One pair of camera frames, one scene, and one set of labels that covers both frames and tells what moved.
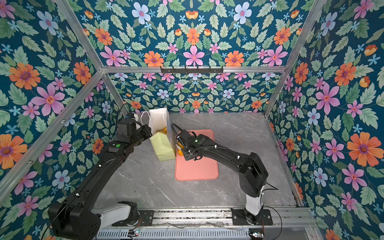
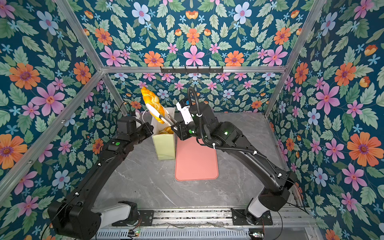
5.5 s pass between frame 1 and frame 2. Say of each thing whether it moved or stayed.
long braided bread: moved
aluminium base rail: stayed
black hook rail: stayed
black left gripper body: stayed
